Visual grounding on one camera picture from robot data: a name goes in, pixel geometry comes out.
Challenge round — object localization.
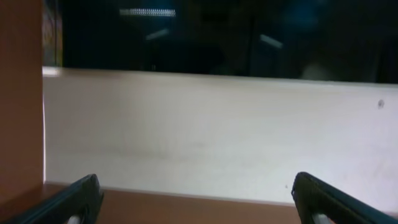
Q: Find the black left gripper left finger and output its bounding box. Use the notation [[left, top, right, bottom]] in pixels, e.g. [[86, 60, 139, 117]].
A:
[[3, 174, 104, 224]]

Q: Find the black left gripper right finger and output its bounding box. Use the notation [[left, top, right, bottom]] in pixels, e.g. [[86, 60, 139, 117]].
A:
[[291, 172, 397, 224]]

